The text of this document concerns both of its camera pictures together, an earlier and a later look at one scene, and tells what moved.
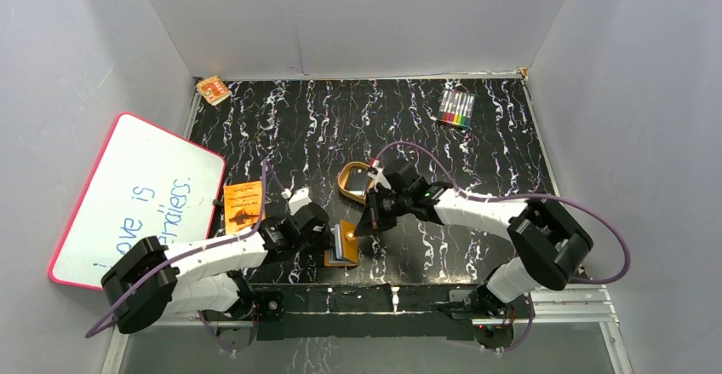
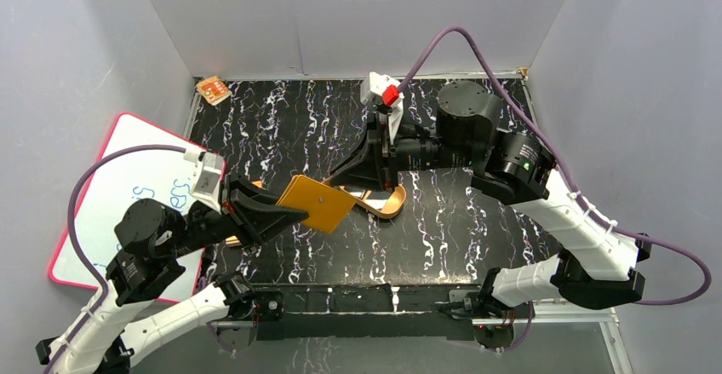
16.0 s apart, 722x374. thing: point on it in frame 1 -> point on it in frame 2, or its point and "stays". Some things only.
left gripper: x=325 y=235 -> x=229 y=205
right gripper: x=372 y=219 -> x=369 y=167
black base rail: x=361 y=311 stays
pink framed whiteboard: x=148 y=183 stays
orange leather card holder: x=345 y=253 -> x=326 y=206
